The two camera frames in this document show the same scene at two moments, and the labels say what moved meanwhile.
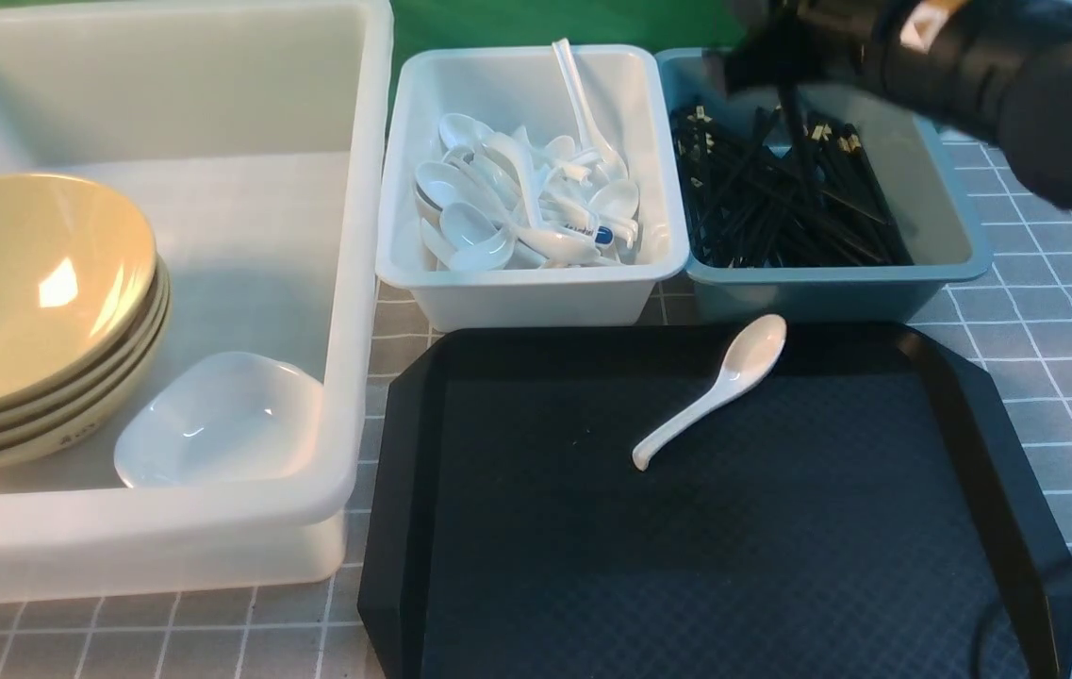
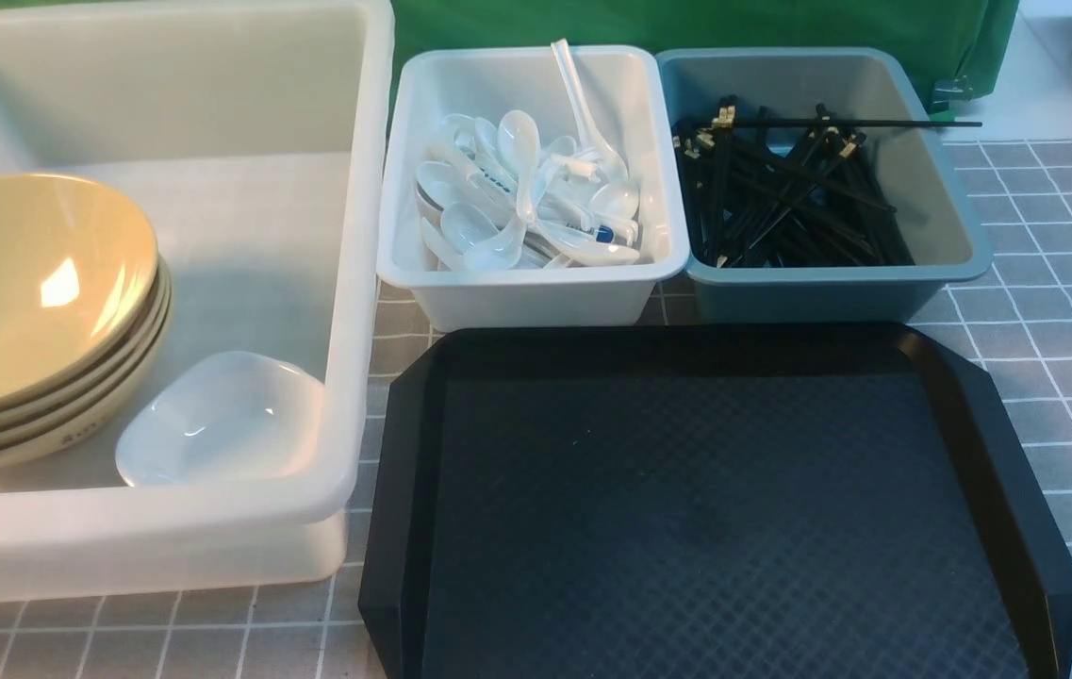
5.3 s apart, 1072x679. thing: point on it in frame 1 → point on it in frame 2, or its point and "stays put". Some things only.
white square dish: (224, 421) stays put
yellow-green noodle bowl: (40, 284) stays put
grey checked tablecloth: (1052, 327) stays put
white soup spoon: (750, 358) → (519, 145)
